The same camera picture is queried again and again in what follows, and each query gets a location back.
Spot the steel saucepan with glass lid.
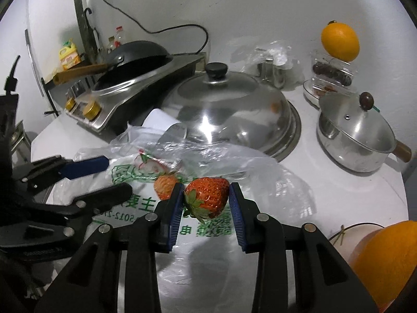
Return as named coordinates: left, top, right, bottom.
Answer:
left=316, top=92, right=413, bottom=173

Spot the black umbrella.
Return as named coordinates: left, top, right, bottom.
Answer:
left=83, top=7, right=100, bottom=62

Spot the clear plastic fruit box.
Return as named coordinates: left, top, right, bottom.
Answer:
left=311, top=50, right=355, bottom=88

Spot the red cap bottle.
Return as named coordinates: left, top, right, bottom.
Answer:
left=114, top=26, right=127, bottom=47

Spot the small orange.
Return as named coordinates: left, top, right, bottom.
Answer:
left=321, top=20, right=360, bottom=62

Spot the crumpled clear plastic wrap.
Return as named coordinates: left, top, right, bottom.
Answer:
left=228, top=39, right=300, bottom=85

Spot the white paper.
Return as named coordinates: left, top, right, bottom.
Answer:
left=142, top=107, right=183, bottom=133

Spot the black cooker power cable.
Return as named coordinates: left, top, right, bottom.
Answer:
left=102, top=0, right=209, bottom=54

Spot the red strawberry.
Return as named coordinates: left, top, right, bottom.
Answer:
left=154, top=174, right=179, bottom=201
left=183, top=177, right=229, bottom=224

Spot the steel cup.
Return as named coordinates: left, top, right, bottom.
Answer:
left=257, top=58, right=272, bottom=79
left=272, top=62, right=289, bottom=88

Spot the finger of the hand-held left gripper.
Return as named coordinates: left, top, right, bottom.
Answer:
left=7, top=183, right=133, bottom=246
left=13, top=155, right=110, bottom=190

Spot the yellow oil bottle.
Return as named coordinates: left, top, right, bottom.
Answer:
left=59, top=38, right=81, bottom=71

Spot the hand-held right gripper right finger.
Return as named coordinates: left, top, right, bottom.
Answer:
left=229, top=183, right=378, bottom=313

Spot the black wok with wooden handle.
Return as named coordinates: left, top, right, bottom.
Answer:
left=53, top=41, right=173, bottom=87

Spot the large orange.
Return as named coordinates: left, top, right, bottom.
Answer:
left=350, top=220, right=417, bottom=309

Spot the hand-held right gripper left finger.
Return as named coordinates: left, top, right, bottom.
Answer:
left=34, top=183, right=185, bottom=313

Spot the clear printed plastic bag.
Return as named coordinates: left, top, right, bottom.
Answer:
left=49, top=125, right=318, bottom=297

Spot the white plate with black rim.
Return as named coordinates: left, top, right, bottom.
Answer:
left=327, top=222, right=387, bottom=264

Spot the steel induction cooker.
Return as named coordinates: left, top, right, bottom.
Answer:
left=65, top=54, right=206, bottom=133

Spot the grey wall pipe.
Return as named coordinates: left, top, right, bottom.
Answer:
left=72, top=0, right=90, bottom=56

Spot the steel wok lid black knob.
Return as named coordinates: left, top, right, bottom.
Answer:
left=160, top=63, right=301, bottom=164

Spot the black metal rack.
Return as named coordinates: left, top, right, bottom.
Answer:
left=41, top=59, right=85, bottom=118

